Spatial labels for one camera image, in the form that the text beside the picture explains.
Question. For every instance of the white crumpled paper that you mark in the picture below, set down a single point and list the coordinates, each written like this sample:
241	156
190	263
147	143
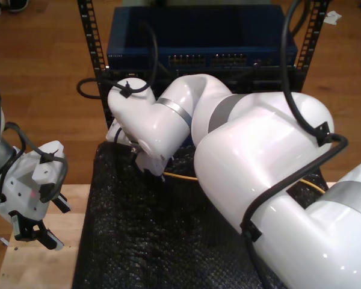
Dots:
332	18

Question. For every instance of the black bubble wrap mat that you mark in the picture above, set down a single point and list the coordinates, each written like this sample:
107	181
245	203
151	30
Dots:
153	241

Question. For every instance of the blue network switch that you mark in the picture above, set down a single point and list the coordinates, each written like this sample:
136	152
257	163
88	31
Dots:
213	27

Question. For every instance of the black perforated rack post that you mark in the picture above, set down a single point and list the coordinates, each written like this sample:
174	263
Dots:
86	30
320	18

